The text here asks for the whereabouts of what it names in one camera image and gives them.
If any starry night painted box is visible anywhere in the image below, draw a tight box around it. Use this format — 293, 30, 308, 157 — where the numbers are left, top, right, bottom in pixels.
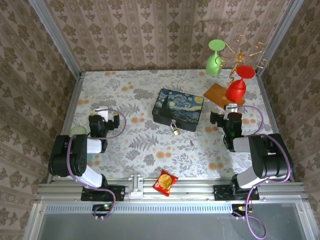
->
152, 88, 205, 133

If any small brass padlock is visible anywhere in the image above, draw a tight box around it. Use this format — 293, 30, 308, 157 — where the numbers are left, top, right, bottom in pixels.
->
170, 119, 181, 137

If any green translucent plastic cup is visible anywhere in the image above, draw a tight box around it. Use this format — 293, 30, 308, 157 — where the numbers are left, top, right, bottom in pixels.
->
69, 125, 89, 137

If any red plastic wine glass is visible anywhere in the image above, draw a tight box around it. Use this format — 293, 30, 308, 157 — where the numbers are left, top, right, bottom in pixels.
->
225, 65, 257, 103

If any floral patterned table mat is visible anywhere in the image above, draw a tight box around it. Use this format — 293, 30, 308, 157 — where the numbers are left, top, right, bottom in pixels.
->
57, 69, 287, 179

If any green plastic wine glass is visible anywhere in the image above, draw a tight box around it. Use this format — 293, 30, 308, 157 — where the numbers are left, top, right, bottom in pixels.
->
205, 39, 227, 77

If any red snack packet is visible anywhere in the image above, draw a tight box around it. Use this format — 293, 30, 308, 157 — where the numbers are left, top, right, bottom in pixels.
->
152, 169, 179, 197

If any small black circuit board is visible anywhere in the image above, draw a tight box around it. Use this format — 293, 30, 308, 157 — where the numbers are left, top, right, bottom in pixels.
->
92, 203, 114, 217
231, 203, 251, 217

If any grey metal panel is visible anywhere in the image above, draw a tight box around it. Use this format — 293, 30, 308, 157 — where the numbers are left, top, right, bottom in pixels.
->
24, 201, 320, 240

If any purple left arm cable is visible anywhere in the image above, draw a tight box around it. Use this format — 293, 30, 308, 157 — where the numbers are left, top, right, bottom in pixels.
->
65, 107, 127, 221

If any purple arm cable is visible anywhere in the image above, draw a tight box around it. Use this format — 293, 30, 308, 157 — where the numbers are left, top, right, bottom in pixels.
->
233, 104, 295, 239
65, 107, 127, 221

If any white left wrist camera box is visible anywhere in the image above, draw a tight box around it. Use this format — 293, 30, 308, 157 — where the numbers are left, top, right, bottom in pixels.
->
95, 106, 110, 121

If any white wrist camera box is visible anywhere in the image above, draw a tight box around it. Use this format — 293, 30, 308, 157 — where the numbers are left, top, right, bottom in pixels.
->
95, 106, 110, 121
224, 103, 239, 115

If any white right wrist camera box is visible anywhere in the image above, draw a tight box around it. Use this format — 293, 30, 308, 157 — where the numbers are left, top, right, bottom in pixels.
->
224, 103, 239, 115

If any gold wire rack wooden base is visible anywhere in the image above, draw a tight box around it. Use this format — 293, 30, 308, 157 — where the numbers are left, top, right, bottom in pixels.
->
203, 34, 270, 110

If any aluminium side rail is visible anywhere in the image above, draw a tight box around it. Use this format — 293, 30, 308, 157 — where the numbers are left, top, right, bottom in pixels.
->
45, 72, 85, 185
257, 73, 296, 182

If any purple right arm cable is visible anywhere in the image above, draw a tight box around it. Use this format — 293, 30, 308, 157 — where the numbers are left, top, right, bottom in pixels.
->
233, 104, 295, 239

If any white bracket on rail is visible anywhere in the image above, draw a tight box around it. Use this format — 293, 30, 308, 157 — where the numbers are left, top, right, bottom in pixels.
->
127, 174, 145, 200

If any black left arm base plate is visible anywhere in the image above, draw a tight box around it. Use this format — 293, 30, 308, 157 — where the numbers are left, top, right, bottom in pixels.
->
80, 185, 126, 202

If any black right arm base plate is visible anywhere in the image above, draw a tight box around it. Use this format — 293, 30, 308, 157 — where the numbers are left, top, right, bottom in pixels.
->
213, 184, 261, 202

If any aluminium cross rail frame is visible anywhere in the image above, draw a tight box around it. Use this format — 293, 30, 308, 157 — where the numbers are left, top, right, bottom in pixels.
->
36, 177, 307, 201

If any aluminium corner post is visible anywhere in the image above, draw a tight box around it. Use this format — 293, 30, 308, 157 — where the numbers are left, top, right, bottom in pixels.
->
27, 0, 84, 80
254, 0, 307, 77

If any grey slotted cable duct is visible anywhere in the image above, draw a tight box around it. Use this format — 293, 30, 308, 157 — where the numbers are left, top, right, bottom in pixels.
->
43, 202, 305, 214

